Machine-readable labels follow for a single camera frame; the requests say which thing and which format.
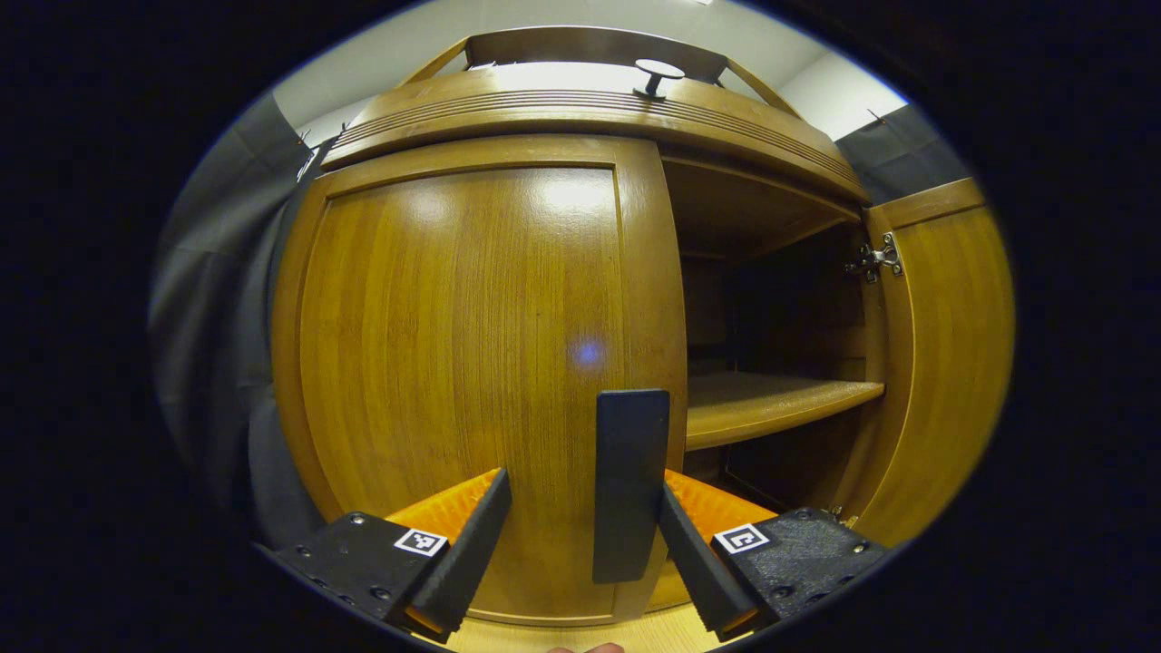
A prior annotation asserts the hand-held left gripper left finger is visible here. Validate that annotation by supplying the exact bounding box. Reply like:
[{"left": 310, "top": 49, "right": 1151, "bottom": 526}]
[{"left": 254, "top": 468, "right": 512, "bottom": 643}]

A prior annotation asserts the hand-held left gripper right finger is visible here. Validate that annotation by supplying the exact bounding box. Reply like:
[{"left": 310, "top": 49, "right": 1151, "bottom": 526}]
[{"left": 659, "top": 468, "right": 890, "bottom": 641}]

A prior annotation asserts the wooden double-door shoe cabinet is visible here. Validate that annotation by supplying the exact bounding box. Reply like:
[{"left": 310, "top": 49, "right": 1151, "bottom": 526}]
[{"left": 272, "top": 25, "right": 1015, "bottom": 629}]

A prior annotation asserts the wooden cabinet door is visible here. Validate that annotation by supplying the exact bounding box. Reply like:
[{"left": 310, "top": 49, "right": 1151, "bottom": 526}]
[
  {"left": 272, "top": 134, "right": 688, "bottom": 629},
  {"left": 830, "top": 177, "right": 1015, "bottom": 550}
]

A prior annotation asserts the wooden drawer with black knob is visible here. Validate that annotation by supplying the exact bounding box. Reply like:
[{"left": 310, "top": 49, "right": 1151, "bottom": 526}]
[{"left": 319, "top": 59, "right": 872, "bottom": 205}]

